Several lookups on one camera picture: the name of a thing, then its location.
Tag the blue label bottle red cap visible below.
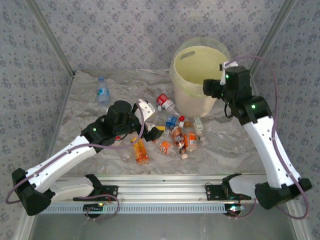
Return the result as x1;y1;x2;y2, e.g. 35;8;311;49
164;114;186;130

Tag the small orange label bottle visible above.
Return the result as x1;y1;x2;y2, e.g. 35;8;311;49
159;140;178;158

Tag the copper label bottle white cap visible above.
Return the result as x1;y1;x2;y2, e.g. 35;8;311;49
171;126;189;160

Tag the orange juice bottle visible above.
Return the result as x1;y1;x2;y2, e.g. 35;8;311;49
131;136;150;165

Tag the red label plastic bottle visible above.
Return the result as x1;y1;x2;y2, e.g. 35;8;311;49
156;93;177;113

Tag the clear water bottle blue label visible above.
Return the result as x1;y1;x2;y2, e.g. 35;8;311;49
96;76;111;106

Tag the small clear crushed bottle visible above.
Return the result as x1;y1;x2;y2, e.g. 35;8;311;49
121;150;135;163

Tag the green white small bottle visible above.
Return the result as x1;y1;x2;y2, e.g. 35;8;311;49
193;116;205;133

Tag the cream plastic bin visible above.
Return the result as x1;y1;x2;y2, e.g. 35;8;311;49
173;45;232;118

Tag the black controller board green LED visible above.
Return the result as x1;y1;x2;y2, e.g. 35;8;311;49
224;203;245;216
83;203;106;213

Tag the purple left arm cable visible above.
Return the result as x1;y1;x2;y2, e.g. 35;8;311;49
5;102;146;205

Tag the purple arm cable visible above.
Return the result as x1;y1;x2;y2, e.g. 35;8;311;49
5;102;146;205
231;55;311;221

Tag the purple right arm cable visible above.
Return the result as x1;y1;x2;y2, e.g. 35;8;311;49
231;55;311;221

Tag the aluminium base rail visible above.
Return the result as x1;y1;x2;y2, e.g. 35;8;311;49
49;173;268;204

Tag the aluminium frame post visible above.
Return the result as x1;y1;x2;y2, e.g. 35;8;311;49
24;0;77;77
249;0;298;76

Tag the aluminium side rail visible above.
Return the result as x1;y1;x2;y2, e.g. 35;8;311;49
14;71;77;240
249;72;310;240

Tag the grey slotted cable duct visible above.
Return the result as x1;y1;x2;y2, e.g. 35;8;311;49
41;201;245;215

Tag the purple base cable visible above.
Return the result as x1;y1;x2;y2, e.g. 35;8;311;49
228;197;258;221
72;193;121;222

